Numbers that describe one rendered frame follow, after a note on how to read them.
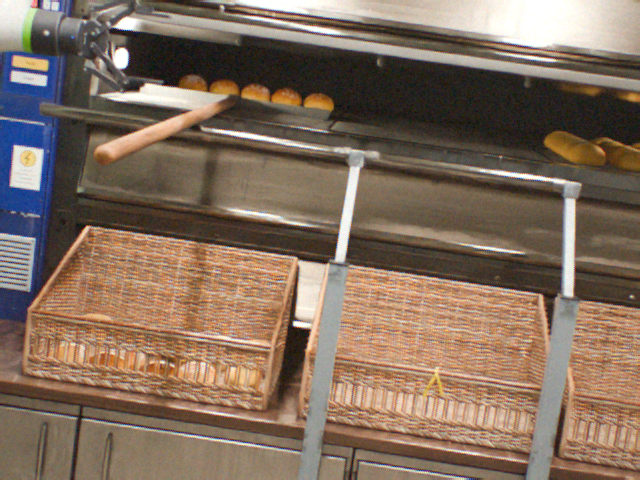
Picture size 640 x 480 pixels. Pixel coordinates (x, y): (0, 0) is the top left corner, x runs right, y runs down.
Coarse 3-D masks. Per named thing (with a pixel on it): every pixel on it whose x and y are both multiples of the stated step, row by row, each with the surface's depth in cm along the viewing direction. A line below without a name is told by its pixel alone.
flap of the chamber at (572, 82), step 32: (160, 32) 311; (192, 32) 303; (224, 32) 295; (256, 32) 294; (288, 32) 293; (416, 64) 300; (448, 64) 293; (480, 64) 292; (512, 64) 291; (608, 96) 306
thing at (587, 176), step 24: (96, 96) 315; (216, 120) 312; (240, 120) 312; (336, 144) 311; (360, 144) 311; (384, 144) 311; (408, 144) 310; (504, 168) 310; (528, 168) 309; (552, 168) 309; (576, 168) 309
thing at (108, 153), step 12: (204, 108) 287; (216, 108) 303; (228, 108) 333; (168, 120) 239; (180, 120) 247; (192, 120) 261; (144, 132) 209; (156, 132) 218; (168, 132) 230; (108, 144) 182; (120, 144) 187; (132, 144) 195; (144, 144) 205; (96, 156) 180; (108, 156) 180; (120, 156) 186
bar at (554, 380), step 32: (128, 128) 277; (192, 128) 275; (352, 160) 273; (384, 160) 274; (416, 160) 274; (352, 192) 269; (576, 192) 271; (320, 352) 258; (320, 384) 259; (544, 384) 257; (320, 416) 260; (544, 416) 257; (320, 448) 261; (544, 448) 258
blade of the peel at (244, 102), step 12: (168, 96) 358; (180, 96) 358; (192, 96) 358; (204, 96) 357; (216, 96) 357; (252, 108) 357; (264, 108) 357; (276, 108) 357; (288, 108) 357; (300, 108) 357; (312, 108) 357
